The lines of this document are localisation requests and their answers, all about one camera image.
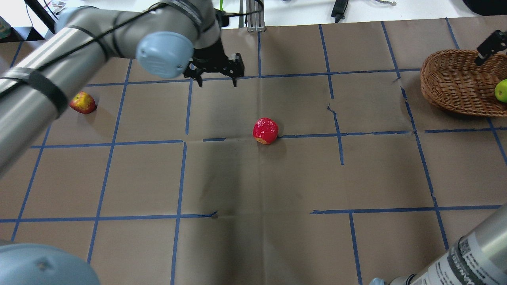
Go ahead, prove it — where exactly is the black monitor stand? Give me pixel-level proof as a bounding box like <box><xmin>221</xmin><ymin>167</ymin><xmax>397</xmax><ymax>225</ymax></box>
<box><xmin>24</xmin><ymin>0</ymin><xmax>57</xmax><ymax>34</ymax></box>

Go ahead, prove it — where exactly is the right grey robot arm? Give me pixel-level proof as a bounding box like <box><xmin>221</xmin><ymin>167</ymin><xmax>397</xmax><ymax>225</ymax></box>
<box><xmin>391</xmin><ymin>30</ymin><xmax>506</xmax><ymax>285</ymax></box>

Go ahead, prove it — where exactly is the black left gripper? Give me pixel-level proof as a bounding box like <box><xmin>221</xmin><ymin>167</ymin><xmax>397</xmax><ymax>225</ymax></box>
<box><xmin>183</xmin><ymin>40</ymin><xmax>245</xmax><ymax>88</ymax></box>

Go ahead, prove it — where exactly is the aluminium frame post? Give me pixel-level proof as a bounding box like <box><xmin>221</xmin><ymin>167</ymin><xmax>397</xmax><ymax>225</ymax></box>
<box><xmin>239</xmin><ymin>0</ymin><xmax>266</xmax><ymax>32</ymax></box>

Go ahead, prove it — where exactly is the green apple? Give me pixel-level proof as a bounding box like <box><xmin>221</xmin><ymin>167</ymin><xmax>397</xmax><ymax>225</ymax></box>
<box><xmin>494</xmin><ymin>79</ymin><xmax>507</xmax><ymax>103</ymax></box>

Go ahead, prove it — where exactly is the woven wicker basket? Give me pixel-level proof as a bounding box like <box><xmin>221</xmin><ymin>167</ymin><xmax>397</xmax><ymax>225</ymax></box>
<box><xmin>420</xmin><ymin>49</ymin><xmax>507</xmax><ymax>117</ymax></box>

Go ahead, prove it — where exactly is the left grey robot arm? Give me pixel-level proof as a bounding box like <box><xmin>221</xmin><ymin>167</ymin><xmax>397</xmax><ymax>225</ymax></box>
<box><xmin>0</xmin><ymin>0</ymin><xmax>245</xmax><ymax>175</ymax></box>

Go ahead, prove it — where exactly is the red yellow apple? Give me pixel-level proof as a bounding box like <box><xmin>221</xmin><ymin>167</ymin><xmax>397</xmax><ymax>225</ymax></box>
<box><xmin>69</xmin><ymin>91</ymin><xmax>97</xmax><ymax>115</ymax></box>

